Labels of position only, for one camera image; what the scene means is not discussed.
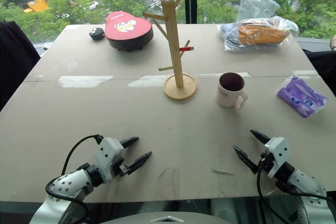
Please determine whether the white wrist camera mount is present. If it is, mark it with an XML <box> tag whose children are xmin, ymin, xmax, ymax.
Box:
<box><xmin>263</xmin><ymin>136</ymin><xmax>292</xmax><ymax>180</ymax></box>
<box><xmin>93</xmin><ymin>137</ymin><xmax>125</xmax><ymax>184</ymax></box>

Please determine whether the plastic bag with orange cloth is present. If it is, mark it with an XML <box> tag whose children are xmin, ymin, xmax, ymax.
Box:
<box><xmin>218</xmin><ymin>16</ymin><xmax>300</xmax><ymax>53</ymax></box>

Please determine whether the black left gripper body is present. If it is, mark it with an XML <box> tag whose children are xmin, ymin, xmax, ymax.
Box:
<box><xmin>111</xmin><ymin>153</ymin><xmax>130</xmax><ymax>179</ymax></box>

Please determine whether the dark cloth heap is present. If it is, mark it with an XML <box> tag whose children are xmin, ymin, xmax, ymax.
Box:
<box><xmin>301</xmin><ymin>49</ymin><xmax>336</xmax><ymax>97</ymax></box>

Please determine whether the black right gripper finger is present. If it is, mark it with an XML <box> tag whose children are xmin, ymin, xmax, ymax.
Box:
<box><xmin>249</xmin><ymin>129</ymin><xmax>271</xmax><ymax>145</ymax></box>
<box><xmin>233</xmin><ymin>145</ymin><xmax>260</xmax><ymax>175</ymax></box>

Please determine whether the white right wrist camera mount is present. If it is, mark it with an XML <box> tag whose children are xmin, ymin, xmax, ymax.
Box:
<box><xmin>263</xmin><ymin>136</ymin><xmax>292</xmax><ymax>180</ymax></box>

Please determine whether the silver robot torso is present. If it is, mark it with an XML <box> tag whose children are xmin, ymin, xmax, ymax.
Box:
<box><xmin>99</xmin><ymin>211</ymin><xmax>235</xmax><ymax>224</ymax></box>

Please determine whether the black case with red lid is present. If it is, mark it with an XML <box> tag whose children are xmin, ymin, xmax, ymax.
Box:
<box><xmin>104</xmin><ymin>10</ymin><xmax>154</xmax><ymax>52</ymax></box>

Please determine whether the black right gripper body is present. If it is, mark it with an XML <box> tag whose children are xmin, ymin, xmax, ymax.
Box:
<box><xmin>258</xmin><ymin>151</ymin><xmax>276</xmax><ymax>174</ymax></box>

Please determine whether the small black round gadget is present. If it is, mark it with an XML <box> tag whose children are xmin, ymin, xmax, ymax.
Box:
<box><xmin>89</xmin><ymin>27</ymin><xmax>106</xmax><ymax>41</ymax></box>

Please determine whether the dark cloth covered chair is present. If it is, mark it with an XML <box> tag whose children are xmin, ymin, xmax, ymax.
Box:
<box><xmin>0</xmin><ymin>20</ymin><xmax>41</xmax><ymax>111</ymax></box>

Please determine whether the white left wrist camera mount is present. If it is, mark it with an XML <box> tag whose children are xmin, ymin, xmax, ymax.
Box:
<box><xmin>93</xmin><ymin>137</ymin><xmax>125</xmax><ymax>184</ymax></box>

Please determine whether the white mug with dark inside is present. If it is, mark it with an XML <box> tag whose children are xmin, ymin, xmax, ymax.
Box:
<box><xmin>215</xmin><ymin>72</ymin><xmax>248</xmax><ymax>111</ymax></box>

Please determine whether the wooden mug tree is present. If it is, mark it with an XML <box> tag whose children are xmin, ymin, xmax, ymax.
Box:
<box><xmin>142</xmin><ymin>0</ymin><xmax>197</xmax><ymax>101</ymax></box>

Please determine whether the purple tissue pack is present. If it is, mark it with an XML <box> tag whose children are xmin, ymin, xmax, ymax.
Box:
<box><xmin>277</xmin><ymin>76</ymin><xmax>328</xmax><ymax>119</ymax></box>

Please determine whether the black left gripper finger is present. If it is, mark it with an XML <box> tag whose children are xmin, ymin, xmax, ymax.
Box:
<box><xmin>127</xmin><ymin>151</ymin><xmax>153</xmax><ymax>175</ymax></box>
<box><xmin>120</xmin><ymin>136</ymin><xmax>140</xmax><ymax>150</ymax></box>

